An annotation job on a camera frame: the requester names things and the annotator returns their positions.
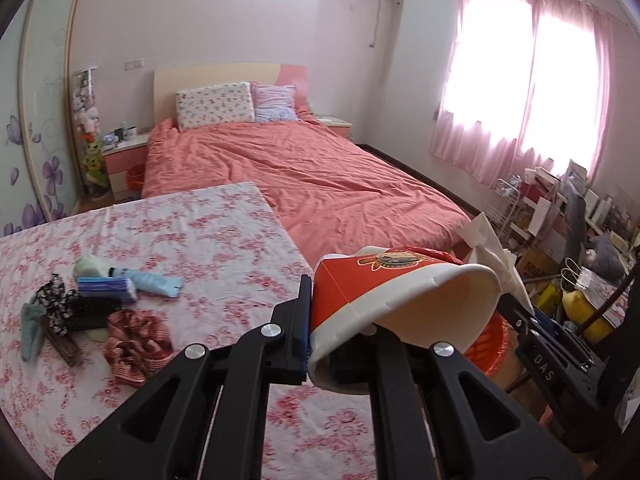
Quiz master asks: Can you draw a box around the pink curtain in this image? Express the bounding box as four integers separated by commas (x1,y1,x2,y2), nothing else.
431,0,614,187

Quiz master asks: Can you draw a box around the striped pink pillow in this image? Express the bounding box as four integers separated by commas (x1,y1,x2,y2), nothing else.
250,81,299,123

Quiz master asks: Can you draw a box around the table with pink floral cloth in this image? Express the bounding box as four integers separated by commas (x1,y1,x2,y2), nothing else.
0,181,382,480

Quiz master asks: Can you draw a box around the pale green sock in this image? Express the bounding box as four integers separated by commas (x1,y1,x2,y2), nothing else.
74,255,114,281

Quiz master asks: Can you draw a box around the blue tissue pack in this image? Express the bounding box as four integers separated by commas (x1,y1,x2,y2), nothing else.
77,275,139,304

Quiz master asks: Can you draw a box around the pink nightstand with mug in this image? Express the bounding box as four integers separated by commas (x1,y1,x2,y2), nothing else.
102,132,151,204

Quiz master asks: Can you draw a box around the red paper cup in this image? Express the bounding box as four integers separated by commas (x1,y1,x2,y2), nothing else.
306,245,502,397

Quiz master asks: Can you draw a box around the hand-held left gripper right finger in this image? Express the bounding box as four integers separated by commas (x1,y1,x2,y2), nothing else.
330,321,583,480

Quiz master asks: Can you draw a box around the brown hair clip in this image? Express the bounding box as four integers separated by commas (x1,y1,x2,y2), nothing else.
42,317,84,369

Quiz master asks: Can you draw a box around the red striped scrunchie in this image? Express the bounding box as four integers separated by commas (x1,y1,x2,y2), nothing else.
104,309,176,390

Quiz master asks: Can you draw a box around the teal cloth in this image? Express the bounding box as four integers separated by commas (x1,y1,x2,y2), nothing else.
20,302,49,362

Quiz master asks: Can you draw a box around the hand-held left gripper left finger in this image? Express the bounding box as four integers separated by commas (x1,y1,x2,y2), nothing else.
54,274,314,480

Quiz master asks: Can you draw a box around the floral white pillow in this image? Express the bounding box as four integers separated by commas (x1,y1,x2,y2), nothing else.
175,81,255,133

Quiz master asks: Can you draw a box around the black floral scrunchie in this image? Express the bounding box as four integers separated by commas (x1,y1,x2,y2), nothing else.
30,274,82,337

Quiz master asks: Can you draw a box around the white tissue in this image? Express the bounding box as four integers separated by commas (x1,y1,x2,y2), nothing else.
456,212,536,316

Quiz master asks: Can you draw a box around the red plastic basket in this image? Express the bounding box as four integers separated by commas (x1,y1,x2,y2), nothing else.
411,245,524,382

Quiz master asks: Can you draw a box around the cardboard box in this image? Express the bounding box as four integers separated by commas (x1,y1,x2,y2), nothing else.
517,245,562,282

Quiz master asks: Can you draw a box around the yellow bag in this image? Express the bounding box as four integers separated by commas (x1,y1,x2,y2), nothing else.
562,287,614,339

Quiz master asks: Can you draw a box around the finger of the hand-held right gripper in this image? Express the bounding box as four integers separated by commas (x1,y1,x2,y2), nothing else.
497,293,539,342

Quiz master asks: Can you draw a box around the white paper bag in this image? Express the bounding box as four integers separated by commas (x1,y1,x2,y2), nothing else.
560,257,627,322

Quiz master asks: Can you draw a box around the plush toy display tube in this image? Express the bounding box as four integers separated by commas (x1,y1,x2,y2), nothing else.
70,67,111,197

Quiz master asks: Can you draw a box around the cluttered white shelf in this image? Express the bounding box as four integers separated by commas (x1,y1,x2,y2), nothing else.
520,159,640,262

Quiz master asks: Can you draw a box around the white wire rack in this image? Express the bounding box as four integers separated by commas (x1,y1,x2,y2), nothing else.
482,175,531,252

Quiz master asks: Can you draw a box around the flower print wardrobe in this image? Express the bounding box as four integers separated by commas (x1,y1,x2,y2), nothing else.
0,0,87,239

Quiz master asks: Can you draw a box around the bed with salmon duvet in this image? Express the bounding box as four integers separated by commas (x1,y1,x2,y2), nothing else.
141,62,473,272

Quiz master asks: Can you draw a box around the white pipe cover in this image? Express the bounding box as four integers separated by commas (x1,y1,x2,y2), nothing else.
369,0,404,50

